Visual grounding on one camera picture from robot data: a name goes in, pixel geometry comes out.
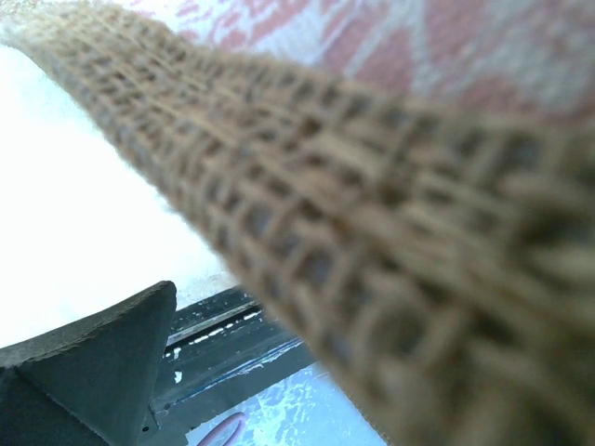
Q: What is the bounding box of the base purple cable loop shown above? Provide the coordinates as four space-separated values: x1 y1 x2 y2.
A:
185 411 247 446

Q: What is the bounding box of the brown burlap canvas bag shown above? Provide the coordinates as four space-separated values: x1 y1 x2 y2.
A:
1 1 594 445

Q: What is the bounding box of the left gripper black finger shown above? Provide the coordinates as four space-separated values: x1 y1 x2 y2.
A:
1 281 177 445

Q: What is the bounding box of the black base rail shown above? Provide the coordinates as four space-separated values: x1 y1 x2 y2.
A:
139 287 314 445

